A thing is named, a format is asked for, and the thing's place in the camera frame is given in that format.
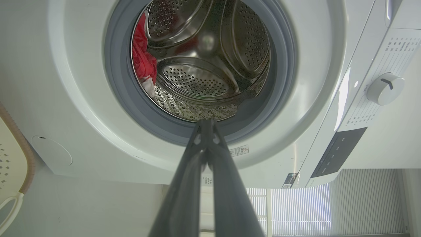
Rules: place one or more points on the white cloth garment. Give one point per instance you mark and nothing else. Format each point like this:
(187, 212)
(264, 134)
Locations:
(148, 86)

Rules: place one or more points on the red cloth garment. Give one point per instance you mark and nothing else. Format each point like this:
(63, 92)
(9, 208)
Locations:
(142, 56)

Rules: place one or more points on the white front-load washing machine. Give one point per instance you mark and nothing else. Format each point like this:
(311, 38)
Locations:
(296, 98)

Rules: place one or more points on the stainless steel washing machine drum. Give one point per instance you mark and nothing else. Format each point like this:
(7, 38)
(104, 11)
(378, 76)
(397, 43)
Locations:
(210, 59)

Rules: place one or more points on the white round control dial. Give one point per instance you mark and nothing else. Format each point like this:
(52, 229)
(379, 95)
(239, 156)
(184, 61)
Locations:
(384, 89)

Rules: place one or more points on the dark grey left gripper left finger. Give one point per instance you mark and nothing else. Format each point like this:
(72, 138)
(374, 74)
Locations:
(184, 197)

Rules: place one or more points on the cream laundry basket brown rim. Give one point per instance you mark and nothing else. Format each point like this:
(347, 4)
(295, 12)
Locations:
(13, 164)

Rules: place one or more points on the grey rubber door gasket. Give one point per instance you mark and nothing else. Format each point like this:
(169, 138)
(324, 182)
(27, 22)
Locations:
(283, 65)

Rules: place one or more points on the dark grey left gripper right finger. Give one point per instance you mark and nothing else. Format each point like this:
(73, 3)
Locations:
(230, 197)

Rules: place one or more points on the white window blind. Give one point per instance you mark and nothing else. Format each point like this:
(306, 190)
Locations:
(329, 204)

